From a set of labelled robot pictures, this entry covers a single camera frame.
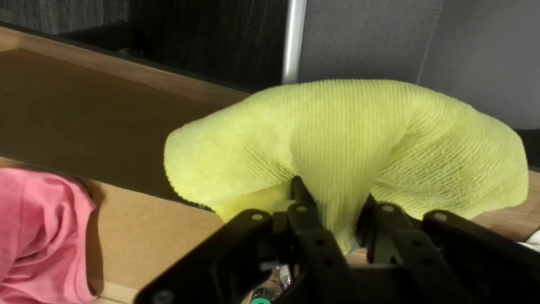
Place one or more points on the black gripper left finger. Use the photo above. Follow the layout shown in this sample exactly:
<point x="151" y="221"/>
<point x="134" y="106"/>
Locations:
<point x="242" y="255"/>

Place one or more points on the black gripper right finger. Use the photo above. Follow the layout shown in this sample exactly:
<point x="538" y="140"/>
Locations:
<point x="441" y="258"/>

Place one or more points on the yellow green cloth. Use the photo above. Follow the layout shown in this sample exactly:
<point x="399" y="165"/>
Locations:
<point x="349" y="140"/>

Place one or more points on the pink cloth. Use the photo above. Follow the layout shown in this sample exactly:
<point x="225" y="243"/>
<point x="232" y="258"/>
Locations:
<point x="43" y="238"/>

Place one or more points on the grey mesh office chair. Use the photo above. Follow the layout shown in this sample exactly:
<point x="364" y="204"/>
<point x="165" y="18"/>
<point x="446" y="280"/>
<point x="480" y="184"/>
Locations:
<point x="482" y="50"/>

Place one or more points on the brown cardboard box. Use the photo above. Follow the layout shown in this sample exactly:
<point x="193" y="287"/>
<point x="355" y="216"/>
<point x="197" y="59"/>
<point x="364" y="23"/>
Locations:
<point x="109" y="131"/>

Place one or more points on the wooden table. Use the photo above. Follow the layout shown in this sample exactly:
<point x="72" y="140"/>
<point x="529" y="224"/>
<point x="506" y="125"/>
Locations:
<point x="517" y="221"/>

